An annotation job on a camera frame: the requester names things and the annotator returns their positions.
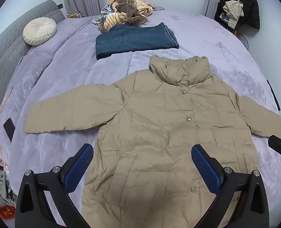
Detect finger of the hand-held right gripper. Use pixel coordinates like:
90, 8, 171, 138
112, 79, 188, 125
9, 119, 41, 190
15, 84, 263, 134
268, 135, 281, 169

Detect red packet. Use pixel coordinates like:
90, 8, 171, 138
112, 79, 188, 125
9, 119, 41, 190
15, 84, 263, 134
0, 204, 16, 219

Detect grey padded headboard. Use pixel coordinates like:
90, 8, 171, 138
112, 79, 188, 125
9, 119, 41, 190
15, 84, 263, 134
0, 0, 66, 119

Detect folded blue jeans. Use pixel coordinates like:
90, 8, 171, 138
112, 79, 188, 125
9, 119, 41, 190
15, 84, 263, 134
95, 22, 179, 60

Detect black phone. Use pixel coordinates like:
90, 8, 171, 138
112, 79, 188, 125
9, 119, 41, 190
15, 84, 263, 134
3, 117, 16, 143

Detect cream puffer vest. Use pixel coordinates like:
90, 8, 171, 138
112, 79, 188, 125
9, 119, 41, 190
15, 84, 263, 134
223, 0, 245, 29

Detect colourful printed cloth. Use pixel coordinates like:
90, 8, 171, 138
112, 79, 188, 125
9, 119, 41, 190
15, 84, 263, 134
92, 4, 115, 30

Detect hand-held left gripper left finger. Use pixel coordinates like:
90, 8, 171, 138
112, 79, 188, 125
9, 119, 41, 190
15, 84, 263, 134
15, 143, 94, 228

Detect round cream pillow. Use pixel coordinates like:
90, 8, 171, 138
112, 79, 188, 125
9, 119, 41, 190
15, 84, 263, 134
23, 17, 57, 46

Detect purple fleece blanket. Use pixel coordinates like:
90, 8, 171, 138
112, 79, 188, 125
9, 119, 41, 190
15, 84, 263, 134
0, 6, 281, 228

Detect tan striped clothes pile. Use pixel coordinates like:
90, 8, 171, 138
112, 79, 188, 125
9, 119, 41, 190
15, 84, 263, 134
100, 0, 155, 32

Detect black hanging coat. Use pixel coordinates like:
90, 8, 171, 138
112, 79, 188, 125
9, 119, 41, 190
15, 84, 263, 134
214, 0, 261, 30

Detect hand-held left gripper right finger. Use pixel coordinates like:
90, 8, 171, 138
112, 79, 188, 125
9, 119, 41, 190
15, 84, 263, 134
191, 144, 269, 228

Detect beige puffer jacket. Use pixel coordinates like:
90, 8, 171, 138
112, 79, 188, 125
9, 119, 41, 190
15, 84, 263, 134
24, 55, 281, 228

